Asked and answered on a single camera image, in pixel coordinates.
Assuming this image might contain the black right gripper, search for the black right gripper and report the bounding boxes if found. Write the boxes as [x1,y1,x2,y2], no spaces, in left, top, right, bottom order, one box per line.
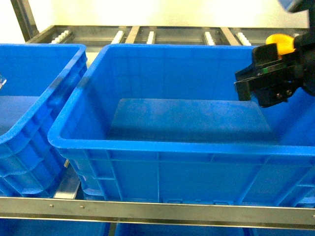
[234,0,315,108]

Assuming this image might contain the yellow push button switch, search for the yellow push button switch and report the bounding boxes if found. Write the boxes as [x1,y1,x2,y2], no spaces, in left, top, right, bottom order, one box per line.
[266,33,295,59]

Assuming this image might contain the large blue plastic crate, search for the large blue plastic crate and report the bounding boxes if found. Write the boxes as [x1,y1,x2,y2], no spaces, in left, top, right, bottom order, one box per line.
[47,43,315,207]

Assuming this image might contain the left blue plastic crate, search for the left blue plastic crate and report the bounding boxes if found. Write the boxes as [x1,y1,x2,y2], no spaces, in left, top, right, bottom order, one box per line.
[0,44,87,197]

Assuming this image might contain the metal roller rack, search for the metal roller rack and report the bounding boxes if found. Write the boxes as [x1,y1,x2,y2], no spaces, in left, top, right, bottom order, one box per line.
[0,0,315,231]

